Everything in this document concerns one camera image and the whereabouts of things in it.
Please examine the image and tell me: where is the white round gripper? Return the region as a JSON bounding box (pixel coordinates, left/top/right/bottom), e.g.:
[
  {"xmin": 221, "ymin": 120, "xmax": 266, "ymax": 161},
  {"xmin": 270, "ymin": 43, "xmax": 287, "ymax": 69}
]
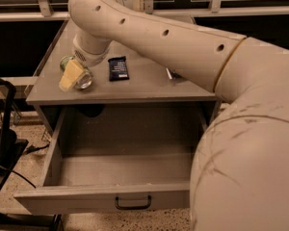
[{"xmin": 59, "ymin": 37, "xmax": 110, "ymax": 91}]

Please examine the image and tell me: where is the green soda can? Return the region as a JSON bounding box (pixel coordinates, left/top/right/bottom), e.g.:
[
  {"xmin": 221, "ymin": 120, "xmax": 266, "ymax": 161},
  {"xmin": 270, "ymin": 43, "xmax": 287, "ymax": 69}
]
[{"xmin": 60, "ymin": 56, "xmax": 92, "ymax": 90}]

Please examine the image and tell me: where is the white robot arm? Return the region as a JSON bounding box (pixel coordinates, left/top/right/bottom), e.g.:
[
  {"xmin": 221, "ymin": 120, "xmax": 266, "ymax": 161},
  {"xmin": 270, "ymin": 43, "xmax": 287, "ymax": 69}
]
[{"xmin": 68, "ymin": 0, "xmax": 289, "ymax": 231}]

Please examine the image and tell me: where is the grey open top drawer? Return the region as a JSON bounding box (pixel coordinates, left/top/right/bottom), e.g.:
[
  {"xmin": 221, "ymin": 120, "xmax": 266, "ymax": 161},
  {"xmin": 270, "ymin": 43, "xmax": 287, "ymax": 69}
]
[{"xmin": 15, "ymin": 102, "xmax": 201, "ymax": 215}]

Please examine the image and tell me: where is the dark blue snack bar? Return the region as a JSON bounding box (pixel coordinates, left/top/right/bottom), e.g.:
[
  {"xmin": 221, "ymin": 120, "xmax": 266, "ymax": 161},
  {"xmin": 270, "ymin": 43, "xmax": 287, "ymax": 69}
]
[{"xmin": 108, "ymin": 56, "xmax": 129, "ymax": 82}]

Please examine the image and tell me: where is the grey cabinet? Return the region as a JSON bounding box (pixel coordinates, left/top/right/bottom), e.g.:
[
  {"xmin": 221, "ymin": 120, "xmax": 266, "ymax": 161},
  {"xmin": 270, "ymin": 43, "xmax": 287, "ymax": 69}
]
[{"xmin": 27, "ymin": 21, "xmax": 217, "ymax": 130}]

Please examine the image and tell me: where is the metal window railing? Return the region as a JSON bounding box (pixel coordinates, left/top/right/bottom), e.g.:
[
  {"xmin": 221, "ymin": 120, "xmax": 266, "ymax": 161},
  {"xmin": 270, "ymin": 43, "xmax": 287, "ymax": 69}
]
[{"xmin": 0, "ymin": 0, "xmax": 289, "ymax": 22}]

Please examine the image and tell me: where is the blue crumpled chip bag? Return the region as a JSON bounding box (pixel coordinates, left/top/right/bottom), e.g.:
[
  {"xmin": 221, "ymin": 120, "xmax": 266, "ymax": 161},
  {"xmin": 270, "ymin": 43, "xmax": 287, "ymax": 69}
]
[{"xmin": 166, "ymin": 68, "xmax": 182, "ymax": 80}]

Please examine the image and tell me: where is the black floor cable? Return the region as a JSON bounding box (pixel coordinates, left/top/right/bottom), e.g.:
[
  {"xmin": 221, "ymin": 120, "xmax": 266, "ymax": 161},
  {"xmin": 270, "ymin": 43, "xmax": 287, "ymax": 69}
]
[{"xmin": 0, "ymin": 142, "xmax": 51, "ymax": 190}]

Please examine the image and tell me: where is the black chair frame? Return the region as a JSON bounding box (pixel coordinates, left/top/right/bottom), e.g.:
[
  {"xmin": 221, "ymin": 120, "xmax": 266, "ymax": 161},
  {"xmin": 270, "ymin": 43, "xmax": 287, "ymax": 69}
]
[{"xmin": 0, "ymin": 78, "xmax": 62, "ymax": 231}]

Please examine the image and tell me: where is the black drawer handle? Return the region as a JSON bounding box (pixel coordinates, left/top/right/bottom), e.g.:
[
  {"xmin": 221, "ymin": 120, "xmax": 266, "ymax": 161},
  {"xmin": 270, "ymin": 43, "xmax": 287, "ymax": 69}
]
[{"xmin": 115, "ymin": 195, "xmax": 152, "ymax": 211}]

